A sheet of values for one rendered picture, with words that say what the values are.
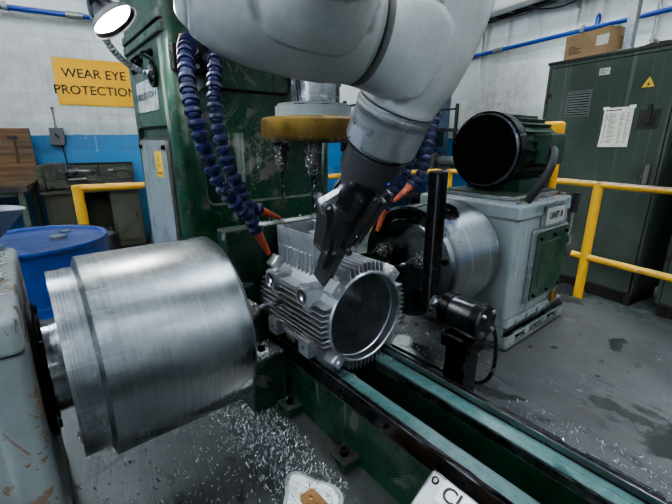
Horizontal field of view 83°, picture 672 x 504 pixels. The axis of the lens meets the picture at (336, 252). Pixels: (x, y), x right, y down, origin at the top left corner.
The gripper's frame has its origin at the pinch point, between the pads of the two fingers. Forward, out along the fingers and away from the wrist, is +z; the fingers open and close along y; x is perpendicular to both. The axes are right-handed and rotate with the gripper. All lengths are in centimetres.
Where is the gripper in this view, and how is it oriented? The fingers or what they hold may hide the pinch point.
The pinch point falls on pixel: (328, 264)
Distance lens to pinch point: 59.2
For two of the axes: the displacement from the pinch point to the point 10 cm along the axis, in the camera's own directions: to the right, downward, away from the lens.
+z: -3.1, 7.2, 6.1
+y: -7.8, 1.8, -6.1
